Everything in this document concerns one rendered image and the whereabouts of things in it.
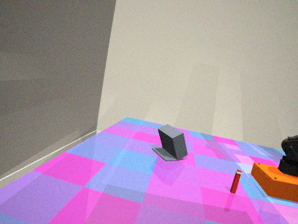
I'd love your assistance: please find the red peg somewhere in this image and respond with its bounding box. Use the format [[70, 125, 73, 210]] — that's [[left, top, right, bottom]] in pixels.
[[230, 169, 242, 194]]

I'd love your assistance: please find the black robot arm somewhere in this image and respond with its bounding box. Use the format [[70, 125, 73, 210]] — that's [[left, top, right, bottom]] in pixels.
[[278, 135, 298, 177]]

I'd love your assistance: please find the grey panel with hole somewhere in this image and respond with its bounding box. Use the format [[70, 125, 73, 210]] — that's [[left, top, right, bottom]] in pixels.
[[152, 124, 188, 161]]

